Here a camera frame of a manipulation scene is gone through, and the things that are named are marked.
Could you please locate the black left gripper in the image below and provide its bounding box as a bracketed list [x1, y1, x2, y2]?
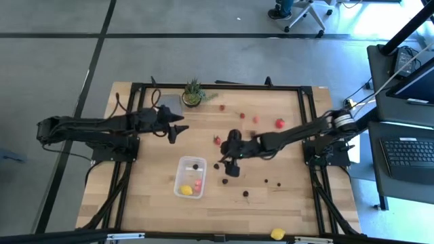
[134, 105, 190, 144]

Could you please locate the computer monitor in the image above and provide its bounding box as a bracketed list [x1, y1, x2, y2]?
[386, 56, 434, 106]

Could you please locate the black cable loop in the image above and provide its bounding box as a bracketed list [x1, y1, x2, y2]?
[151, 88, 162, 110]

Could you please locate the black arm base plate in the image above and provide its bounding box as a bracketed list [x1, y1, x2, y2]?
[90, 135, 140, 163]
[302, 139, 352, 167]

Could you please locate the white cable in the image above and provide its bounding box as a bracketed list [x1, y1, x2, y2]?
[352, 42, 434, 118]

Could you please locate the grey square pad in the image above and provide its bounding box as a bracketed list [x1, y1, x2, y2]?
[157, 94, 184, 116]

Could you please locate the black power brick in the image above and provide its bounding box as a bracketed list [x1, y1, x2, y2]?
[394, 47, 420, 79]

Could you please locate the person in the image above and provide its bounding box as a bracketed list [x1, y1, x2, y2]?
[267, 0, 294, 20]

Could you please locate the black computer cart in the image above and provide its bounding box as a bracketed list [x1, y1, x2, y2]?
[367, 43, 434, 123]

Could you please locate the clear plastic tupperware container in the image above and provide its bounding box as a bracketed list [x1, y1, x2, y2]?
[173, 155, 208, 200]

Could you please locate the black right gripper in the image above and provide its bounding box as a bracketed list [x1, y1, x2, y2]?
[220, 128, 262, 178]

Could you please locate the potted succulent plant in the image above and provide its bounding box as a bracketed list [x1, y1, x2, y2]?
[181, 77, 220, 108]

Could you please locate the black aluminium table frame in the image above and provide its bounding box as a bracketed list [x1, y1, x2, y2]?
[79, 76, 362, 243]

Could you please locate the black frame crossbar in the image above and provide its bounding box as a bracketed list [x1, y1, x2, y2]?
[0, 228, 434, 244]

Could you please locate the black keyboard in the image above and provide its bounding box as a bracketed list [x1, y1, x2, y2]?
[379, 136, 434, 186]

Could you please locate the silver metal bracket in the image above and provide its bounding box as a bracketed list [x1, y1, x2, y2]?
[106, 232, 146, 241]
[294, 236, 335, 244]

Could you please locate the black pole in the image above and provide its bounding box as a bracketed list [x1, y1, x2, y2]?
[379, 0, 434, 57]

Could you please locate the white office chair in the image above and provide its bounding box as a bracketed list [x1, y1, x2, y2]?
[283, 0, 335, 39]

